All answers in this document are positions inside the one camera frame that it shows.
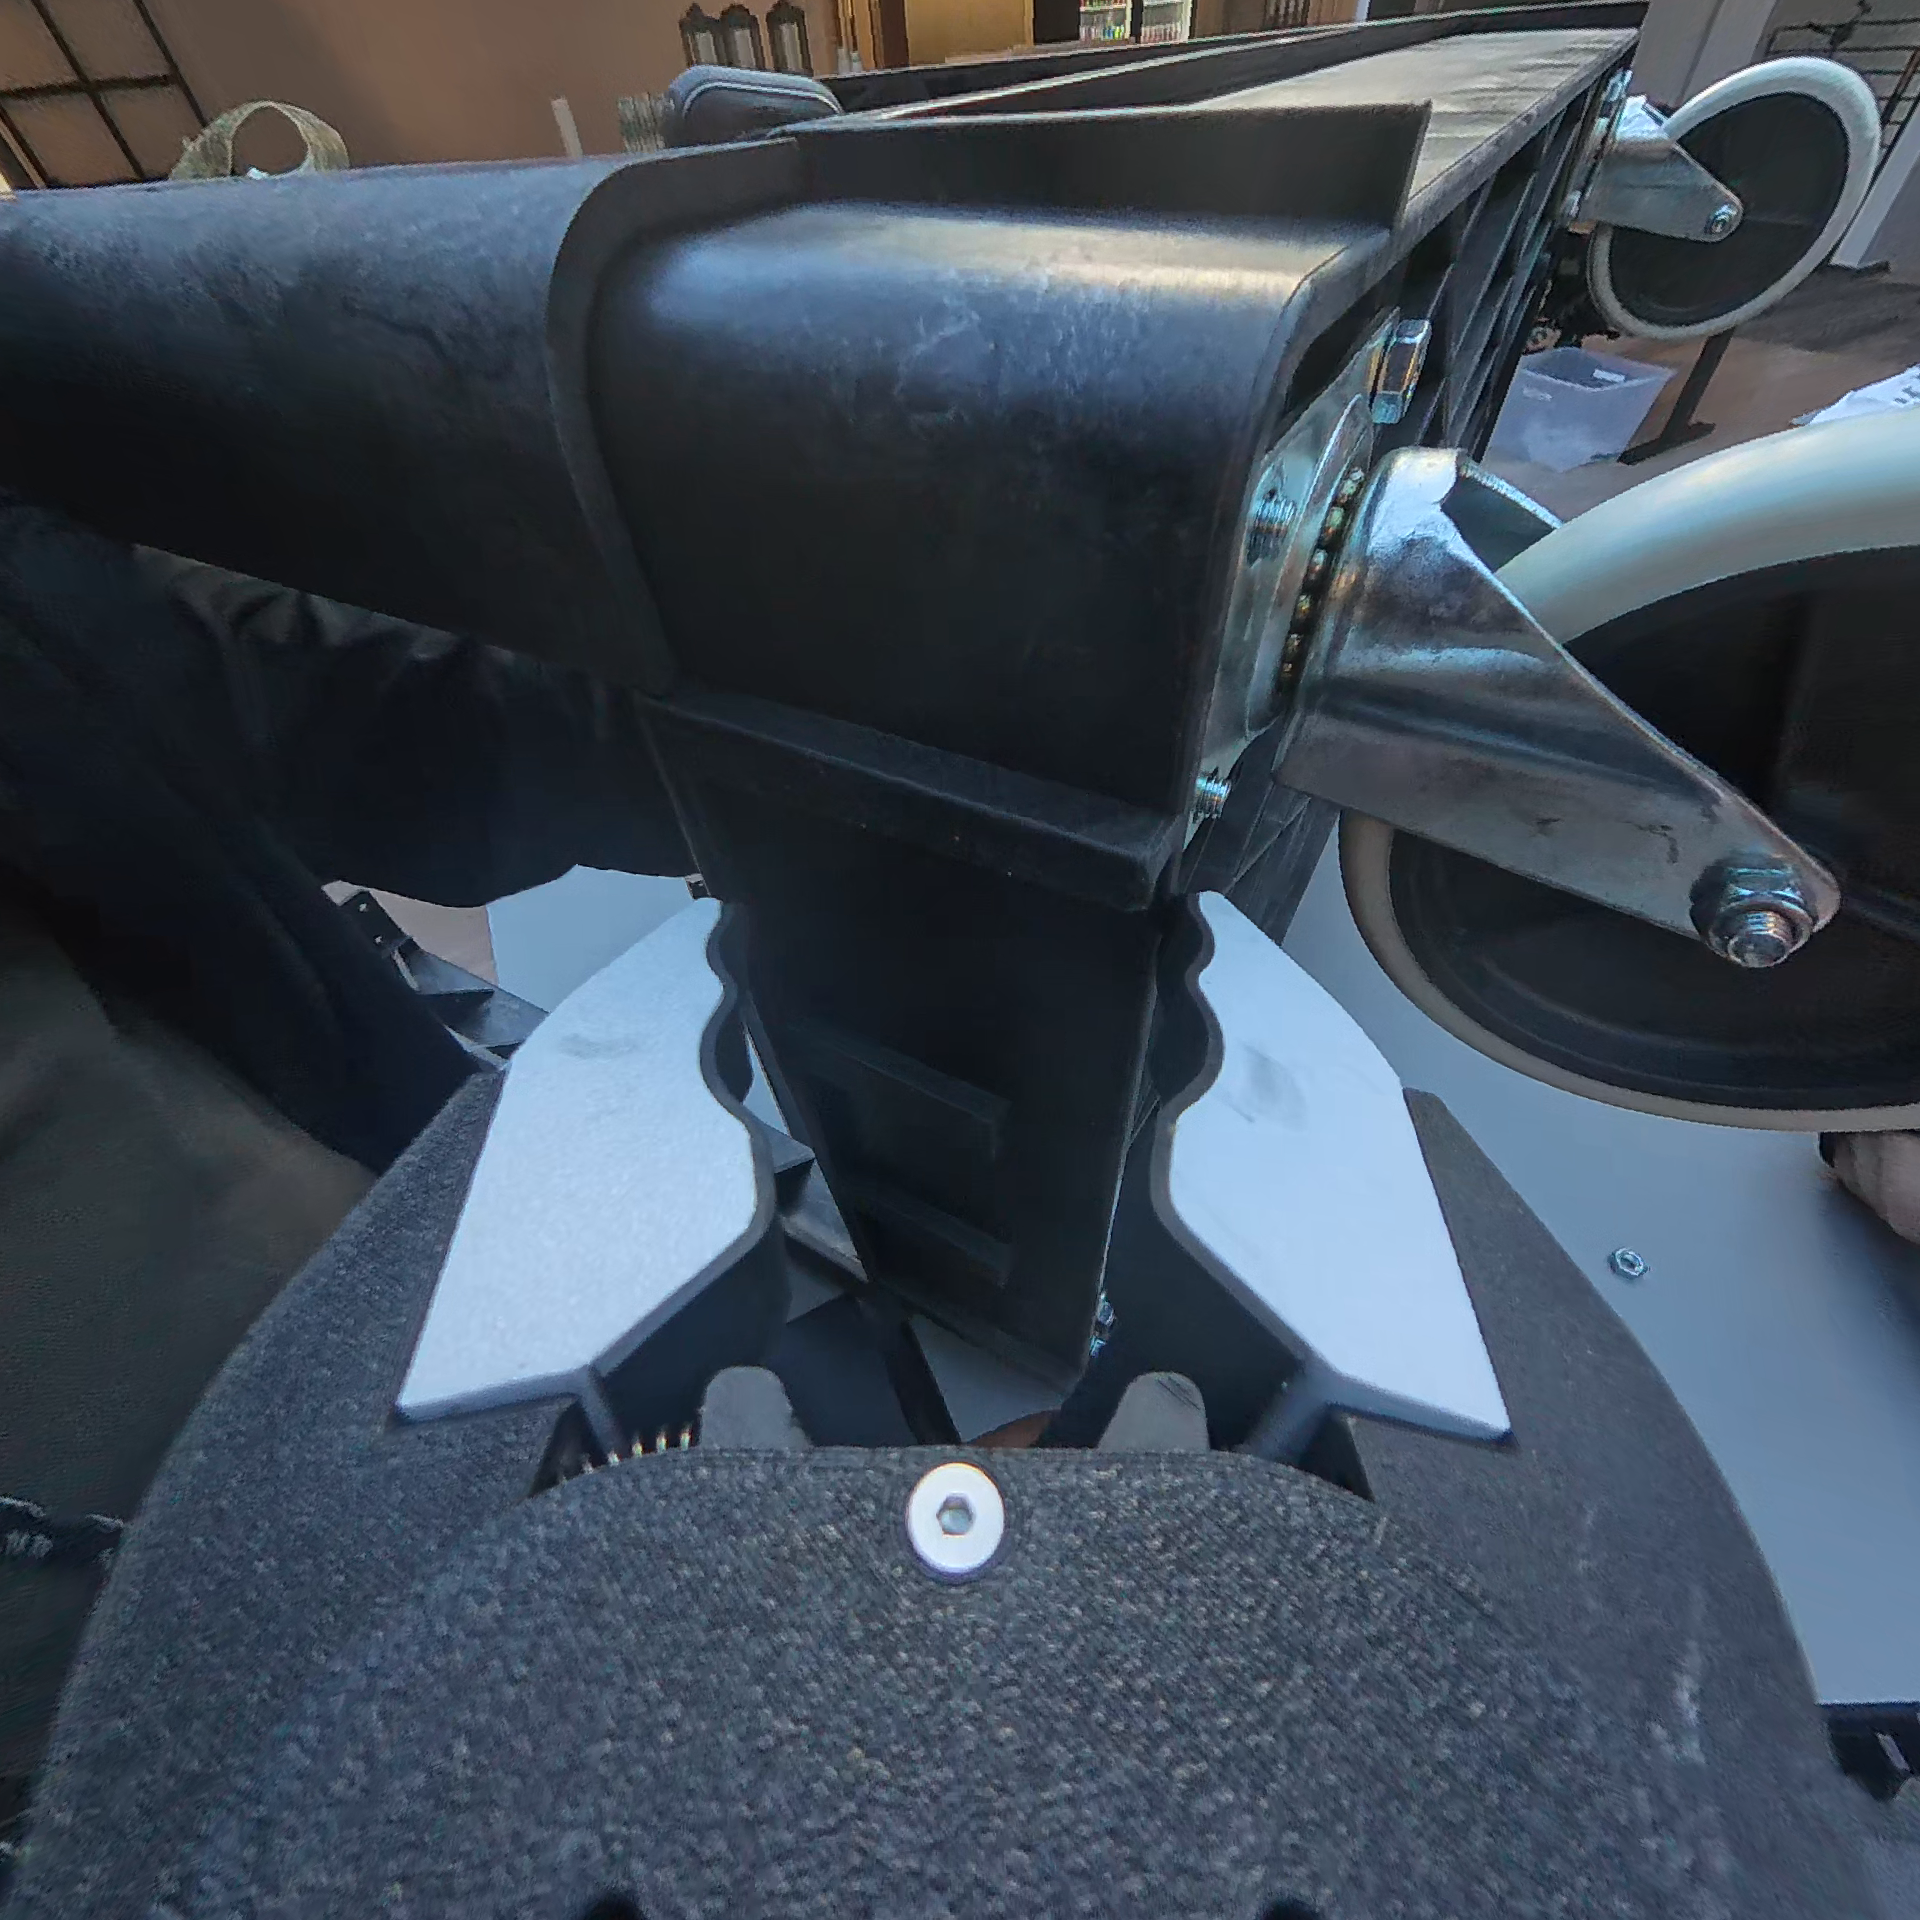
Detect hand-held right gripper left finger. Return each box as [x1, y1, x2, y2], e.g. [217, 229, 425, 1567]
[395, 897, 797, 1449]

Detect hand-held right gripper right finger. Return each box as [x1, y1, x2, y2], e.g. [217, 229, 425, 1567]
[1108, 894, 1513, 1459]

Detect black plastic utility cart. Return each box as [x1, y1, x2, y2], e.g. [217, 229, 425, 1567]
[0, 0, 1653, 1411]

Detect large white-tyred caster wheel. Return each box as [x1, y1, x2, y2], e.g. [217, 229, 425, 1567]
[1561, 61, 1883, 341]
[1245, 399, 1920, 1121]

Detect clear plastic storage box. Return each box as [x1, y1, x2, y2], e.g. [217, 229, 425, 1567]
[1498, 346, 1678, 469]

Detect white papers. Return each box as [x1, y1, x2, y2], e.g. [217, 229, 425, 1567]
[1791, 373, 1920, 440]

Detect dark arched wall boards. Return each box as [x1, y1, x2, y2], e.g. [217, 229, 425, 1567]
[678, 0, 820, 77]

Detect black metal bracket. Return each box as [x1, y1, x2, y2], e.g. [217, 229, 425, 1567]
[335, 887, 547, 1071]

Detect black wire grid rack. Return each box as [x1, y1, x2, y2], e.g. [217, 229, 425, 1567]
[0, 0, 215, 191]

